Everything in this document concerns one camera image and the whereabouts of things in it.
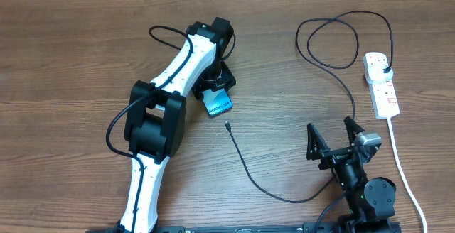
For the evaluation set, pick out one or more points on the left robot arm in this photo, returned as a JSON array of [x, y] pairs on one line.
[[156, 114]]

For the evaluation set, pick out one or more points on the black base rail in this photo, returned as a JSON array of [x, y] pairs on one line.
[[241, 229]]

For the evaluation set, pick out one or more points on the white power strip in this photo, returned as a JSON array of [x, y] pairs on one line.
[[383, 95]]

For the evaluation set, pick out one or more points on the Samsung Galaxy smartphone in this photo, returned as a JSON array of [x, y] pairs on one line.
[[216, 102]]

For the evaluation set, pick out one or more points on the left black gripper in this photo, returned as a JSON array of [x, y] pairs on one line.
[[225, 79]]

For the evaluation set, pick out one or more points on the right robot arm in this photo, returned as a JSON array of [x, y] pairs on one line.
[[370, 201]]

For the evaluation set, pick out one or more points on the white charger plug adapter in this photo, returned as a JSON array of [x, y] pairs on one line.
[[376, 74]]

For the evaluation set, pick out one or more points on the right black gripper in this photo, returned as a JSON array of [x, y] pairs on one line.
[[316, 149]]

